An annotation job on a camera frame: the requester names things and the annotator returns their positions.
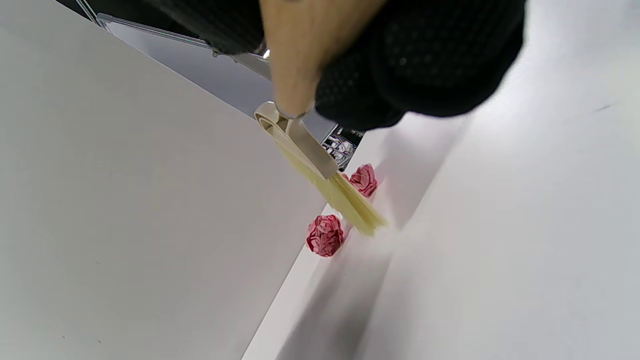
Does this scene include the person's right hand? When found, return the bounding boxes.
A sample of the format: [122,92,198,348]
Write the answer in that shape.
[145,0,527,132]

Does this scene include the beige brush with wooden handle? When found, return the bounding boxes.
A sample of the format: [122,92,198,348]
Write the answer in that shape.
[254,0,388,237]

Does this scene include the group of pink paper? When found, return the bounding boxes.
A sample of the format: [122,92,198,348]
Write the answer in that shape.
[306,163,379,258]

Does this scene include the white table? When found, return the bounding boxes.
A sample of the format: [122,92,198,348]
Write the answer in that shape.
[241,0,640,360]

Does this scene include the tangle of cables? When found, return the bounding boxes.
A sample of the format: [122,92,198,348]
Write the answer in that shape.
[322,126,365,170]

